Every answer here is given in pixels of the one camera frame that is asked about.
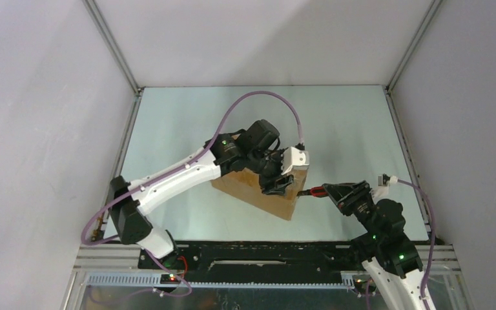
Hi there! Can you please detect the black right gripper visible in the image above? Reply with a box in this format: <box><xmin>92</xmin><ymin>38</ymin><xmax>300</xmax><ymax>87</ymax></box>
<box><xmin>322</xmin><ymin>180</ymin><xmax>382</xmax><ymax>241</ymax></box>

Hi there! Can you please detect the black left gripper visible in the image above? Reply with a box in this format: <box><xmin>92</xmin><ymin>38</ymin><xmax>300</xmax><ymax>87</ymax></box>
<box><xmin>246</xmin><ymin>149</ymin><xmax>294</xmax><ymax>198</ymax></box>

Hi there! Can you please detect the red black utility knife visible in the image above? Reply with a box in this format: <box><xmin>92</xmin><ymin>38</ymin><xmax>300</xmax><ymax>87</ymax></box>
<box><xmin>297</xmin><ymin>186</ymin><xmax>328</xmax><ymax>198</ymax></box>

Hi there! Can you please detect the brown cardboard express box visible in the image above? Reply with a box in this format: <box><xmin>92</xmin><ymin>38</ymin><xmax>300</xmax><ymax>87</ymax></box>
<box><xmin>211</xmin><ymin>169</ymin><xmax>308</xmax><ymax>221</ymax></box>

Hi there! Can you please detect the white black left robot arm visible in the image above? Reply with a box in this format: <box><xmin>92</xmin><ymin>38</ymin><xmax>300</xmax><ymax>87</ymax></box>
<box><xmin>109</xmin><ymin>119</ymin><xmax>309</xmax><ymax>269</ymax></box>

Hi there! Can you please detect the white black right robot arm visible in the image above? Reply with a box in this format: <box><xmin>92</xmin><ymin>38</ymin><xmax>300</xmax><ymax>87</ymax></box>
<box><xmin>322</xmin><ymin>181</ymin><xmax>436</xmax><ymax>309</ymax></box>

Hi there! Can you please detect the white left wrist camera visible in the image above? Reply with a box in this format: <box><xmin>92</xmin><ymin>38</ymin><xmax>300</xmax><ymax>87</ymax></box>
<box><xmin>281</xmin><ymin>147</ymin><xmax>310</xmax><ymax>175</ymax></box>

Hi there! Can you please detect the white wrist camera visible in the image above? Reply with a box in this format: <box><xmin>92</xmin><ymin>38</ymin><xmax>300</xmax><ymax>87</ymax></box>
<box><xmin>281</xmin><ymin>147</ymin><xmax>310</xmax><ymax>175</ymax></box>
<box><xmin>377</xmin><ymin>174</ymin><xmax>398</xmax><ymax>191</ymax></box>

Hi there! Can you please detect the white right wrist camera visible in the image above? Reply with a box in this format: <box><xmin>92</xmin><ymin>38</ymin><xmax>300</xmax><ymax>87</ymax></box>
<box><xmin>377</xmin><ymin>174</ymin><xmax>398</xmax><ymax>191</ymax></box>

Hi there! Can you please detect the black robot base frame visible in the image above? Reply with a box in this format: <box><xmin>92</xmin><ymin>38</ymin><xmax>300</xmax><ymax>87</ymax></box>
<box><xmin>102</xmin><ymin>231</ymin><xmax>437</xmax><ymax>297</ymax></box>

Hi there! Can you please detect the aluminium right corner post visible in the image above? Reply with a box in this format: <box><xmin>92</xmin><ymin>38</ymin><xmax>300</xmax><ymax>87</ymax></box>
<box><xmin>385</xmin><ymin>0</ymin><xmax>444</xmax><ymax>94</ymax></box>

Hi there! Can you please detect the aluminium corner post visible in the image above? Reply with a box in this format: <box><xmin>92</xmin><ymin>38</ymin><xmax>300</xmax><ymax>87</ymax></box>
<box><xmin>83</xmin><ymin>0</ymin><xmax>142</xmax><ymax>96</ymax></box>
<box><xmin>385</xmin><ymin>0</ymin><xmax>444</xmax><ymax>94</ymax></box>

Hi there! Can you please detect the aluminium left corner post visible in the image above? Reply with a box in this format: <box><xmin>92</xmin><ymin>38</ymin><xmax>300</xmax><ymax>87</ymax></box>
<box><xmin>83</xmin><ymin>0</ymin><xmax>142</xmax><ymax>96</ymax></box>

